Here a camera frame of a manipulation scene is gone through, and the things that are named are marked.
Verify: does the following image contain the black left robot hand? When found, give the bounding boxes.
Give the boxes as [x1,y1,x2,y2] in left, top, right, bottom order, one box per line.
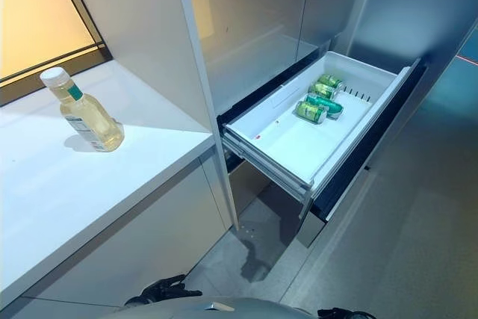
[125,273,203,307]

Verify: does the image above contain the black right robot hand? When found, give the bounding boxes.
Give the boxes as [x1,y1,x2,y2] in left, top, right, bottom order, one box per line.
[317,306,376,319]

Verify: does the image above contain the white fridge drawer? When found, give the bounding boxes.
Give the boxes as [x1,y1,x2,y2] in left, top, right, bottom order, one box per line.
[217,50,427,223]

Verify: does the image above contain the stainless steel fridge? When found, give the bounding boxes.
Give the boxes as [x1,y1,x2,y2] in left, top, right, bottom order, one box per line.
[184,0,478,249]

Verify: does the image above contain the grey robot torso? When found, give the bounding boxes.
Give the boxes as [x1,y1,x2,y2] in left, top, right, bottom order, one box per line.
[99,296,318,319]

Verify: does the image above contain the white counter cabinet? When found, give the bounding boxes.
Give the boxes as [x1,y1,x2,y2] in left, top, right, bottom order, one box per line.
[0,58,235,311]

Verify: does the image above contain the clear bottle yellow drink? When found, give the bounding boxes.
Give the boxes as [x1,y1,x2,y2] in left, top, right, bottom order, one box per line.
[40,66,125,153]

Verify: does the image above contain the green drink can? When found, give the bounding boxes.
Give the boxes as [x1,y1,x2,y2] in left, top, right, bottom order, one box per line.
[294,100,329,125]
[304,93,344,120]
[308,82,341,100]
[317,74,346,90]

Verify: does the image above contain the grey tall side panel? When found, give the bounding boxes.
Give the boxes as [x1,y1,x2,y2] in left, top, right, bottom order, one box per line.
[172,0,240,231]

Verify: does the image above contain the black framed window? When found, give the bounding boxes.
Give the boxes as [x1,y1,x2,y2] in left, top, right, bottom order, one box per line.
[0,0,113,107]

